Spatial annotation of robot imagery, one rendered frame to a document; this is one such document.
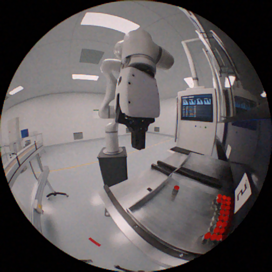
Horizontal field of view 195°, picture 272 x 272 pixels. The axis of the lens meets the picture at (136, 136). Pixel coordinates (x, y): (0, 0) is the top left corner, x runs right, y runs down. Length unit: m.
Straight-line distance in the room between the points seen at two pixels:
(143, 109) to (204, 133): 0.90
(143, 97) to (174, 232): 0.34
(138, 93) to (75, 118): 4.97
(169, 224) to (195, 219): 0.09
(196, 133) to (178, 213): 0.87
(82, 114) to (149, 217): 5.05
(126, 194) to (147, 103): 0.31
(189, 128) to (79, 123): 4.94
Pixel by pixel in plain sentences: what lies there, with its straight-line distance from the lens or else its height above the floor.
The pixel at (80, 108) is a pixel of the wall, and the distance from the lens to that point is 5.12.
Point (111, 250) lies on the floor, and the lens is 1.18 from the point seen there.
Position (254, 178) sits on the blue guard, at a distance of 0.23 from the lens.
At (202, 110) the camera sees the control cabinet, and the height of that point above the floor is 1.29.
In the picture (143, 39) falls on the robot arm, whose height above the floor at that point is 1.35.
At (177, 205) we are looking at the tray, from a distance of 0.33.
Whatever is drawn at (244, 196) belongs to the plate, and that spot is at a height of 1.03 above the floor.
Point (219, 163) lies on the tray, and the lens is 0.71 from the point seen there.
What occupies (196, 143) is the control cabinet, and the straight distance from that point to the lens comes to 1.04.
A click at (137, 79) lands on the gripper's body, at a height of 1.22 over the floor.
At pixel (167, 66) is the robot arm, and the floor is 1.31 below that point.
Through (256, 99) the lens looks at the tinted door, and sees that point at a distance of 0.29.
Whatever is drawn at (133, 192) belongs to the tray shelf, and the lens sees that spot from 0.34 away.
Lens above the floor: 1.15
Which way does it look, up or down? 11 degrees down
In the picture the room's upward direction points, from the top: straight up
